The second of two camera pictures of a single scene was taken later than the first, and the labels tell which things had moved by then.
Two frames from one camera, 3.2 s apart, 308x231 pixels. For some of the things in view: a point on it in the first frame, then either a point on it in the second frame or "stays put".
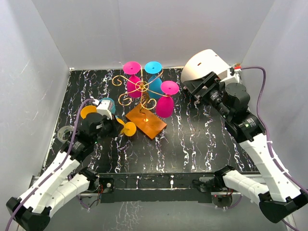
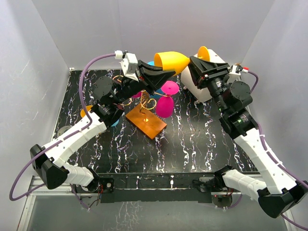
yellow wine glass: [129, 128] -> [174, 61]
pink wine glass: [164, 104] stays put
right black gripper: [212, 83] -> [206, 67]
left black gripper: [116, 127] -> [154, 79]
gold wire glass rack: [143, 115] stays put
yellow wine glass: [86, 109] stays put
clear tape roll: [63, 133] stays put
